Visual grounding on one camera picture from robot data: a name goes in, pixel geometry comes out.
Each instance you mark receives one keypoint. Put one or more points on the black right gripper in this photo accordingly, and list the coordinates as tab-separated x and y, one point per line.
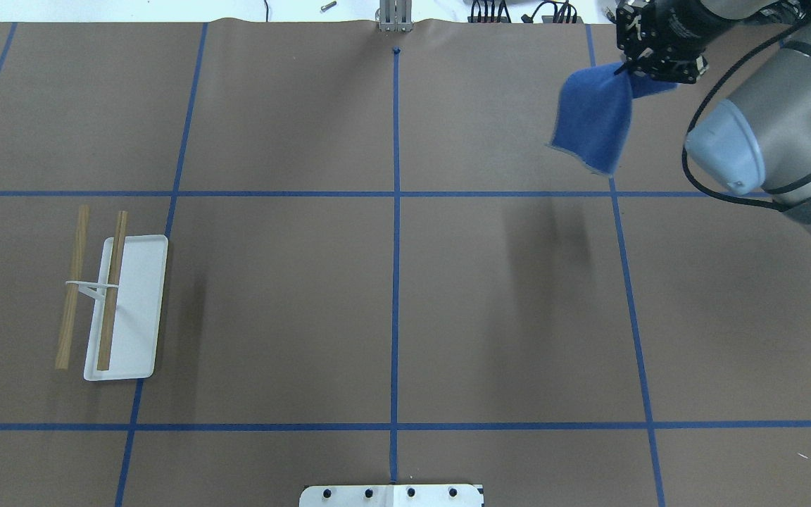
678	26

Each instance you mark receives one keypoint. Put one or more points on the blue towel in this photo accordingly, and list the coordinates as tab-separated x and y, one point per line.
594	114

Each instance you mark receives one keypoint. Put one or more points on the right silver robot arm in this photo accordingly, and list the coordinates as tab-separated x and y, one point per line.
757	141

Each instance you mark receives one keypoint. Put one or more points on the white towel rack with wooden bars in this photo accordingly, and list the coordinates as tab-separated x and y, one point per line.
127	303

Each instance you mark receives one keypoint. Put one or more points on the brown paper table cover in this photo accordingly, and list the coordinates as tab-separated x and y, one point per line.
378	271

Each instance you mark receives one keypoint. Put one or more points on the aluminium frame post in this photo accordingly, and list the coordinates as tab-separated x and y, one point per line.
395	16

